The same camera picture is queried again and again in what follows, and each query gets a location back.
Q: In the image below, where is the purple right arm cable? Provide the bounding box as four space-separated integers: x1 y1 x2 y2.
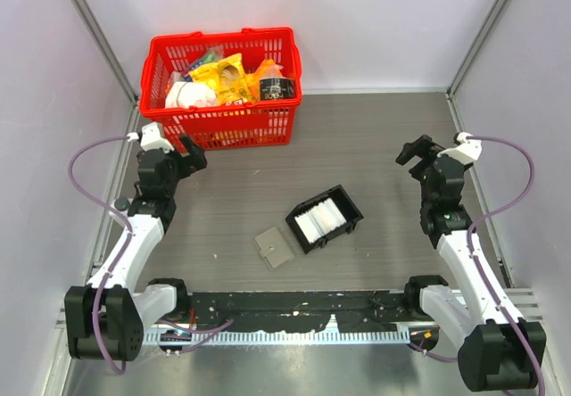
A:
465 135 547 396

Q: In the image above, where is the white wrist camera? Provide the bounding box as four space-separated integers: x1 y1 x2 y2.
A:
127 122 175 153
437 132 482 166

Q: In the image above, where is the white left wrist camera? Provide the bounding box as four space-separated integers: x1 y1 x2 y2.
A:
127 122 175 153

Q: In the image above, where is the white slotted cable duct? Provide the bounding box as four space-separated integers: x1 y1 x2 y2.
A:
91 327 411 346

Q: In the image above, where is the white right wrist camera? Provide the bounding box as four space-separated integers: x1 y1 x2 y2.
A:
437 132 482 166

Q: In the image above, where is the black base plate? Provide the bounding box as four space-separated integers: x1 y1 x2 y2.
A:
138 289 459 334

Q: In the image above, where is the green blue snack packet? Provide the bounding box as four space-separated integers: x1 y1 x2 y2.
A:
181 45 224 82

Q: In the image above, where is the yellow snack bag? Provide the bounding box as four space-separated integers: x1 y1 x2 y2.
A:
190 53 254 105

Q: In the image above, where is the orange snack packet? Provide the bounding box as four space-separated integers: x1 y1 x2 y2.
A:
245 59 283 101

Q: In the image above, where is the grey leather card holder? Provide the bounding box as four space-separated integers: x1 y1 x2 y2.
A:
253 227 295 270

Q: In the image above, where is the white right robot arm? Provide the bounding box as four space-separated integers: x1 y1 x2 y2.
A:
396 132 547 395

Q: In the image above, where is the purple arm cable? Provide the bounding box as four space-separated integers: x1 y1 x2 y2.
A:
465 135 547 396
68 136 135 375

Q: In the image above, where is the black card box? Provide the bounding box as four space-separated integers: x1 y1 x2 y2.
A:
285 185 363 253

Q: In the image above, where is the black labelled bottle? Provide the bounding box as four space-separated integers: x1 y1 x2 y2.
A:
260 77 295 101

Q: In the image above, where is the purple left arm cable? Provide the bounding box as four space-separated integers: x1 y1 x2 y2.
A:
68 136 135 375

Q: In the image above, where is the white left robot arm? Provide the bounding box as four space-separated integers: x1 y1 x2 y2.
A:
64 127 207 374

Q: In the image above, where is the white crumpled plastic bag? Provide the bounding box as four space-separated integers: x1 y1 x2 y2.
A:
165 81 219 109

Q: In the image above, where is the stack of white cards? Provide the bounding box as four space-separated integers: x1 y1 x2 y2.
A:
294 198 347 243

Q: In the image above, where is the white device with grey button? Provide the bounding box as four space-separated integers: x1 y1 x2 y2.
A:
109 196 131 217

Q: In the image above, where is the red plastic shopping basket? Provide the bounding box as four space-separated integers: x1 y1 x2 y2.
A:
139 27 302 150

